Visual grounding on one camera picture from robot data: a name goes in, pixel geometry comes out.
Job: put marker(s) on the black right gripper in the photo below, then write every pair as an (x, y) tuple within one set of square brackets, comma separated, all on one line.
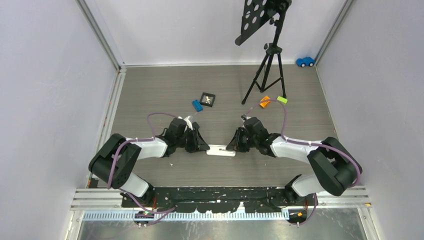
[(236, 144)]

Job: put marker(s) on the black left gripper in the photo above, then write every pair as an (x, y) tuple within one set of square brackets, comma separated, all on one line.
[(198, 144)]

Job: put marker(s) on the white remote control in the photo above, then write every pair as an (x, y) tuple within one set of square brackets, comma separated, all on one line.
[(220, 150)]

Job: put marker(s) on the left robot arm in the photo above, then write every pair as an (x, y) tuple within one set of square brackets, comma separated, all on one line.
[(116, 159)]

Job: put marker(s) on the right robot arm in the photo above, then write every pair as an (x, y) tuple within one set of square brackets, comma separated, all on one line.
[(334, 168)]

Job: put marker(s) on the blue toy brick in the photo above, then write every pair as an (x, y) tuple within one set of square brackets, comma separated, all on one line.
[(197, 106)]

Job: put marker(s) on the orange toy brick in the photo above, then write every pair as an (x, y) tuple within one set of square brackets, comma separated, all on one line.
[(265, 101)]

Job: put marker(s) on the green toy brick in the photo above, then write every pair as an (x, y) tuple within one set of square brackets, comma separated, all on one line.
[(282, 99)]

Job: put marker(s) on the blue toy car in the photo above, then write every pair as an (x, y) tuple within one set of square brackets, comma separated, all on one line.
[(305, 62)]

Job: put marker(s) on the black tripod stand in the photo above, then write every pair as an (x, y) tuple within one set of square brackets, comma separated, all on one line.
[(257, 13)]

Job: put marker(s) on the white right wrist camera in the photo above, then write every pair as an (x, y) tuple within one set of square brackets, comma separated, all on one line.
[(245, 120)]

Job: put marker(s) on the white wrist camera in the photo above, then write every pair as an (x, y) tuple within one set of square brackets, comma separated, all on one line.
[(189, 122), (245, 120)]

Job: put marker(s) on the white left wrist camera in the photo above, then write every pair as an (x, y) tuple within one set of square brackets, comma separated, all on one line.
[(189, 122)]

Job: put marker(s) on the black square frame box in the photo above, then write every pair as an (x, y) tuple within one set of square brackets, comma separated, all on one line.
[(207, 99)]

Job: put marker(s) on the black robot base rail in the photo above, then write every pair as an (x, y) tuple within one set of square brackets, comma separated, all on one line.
[(219, 200)]

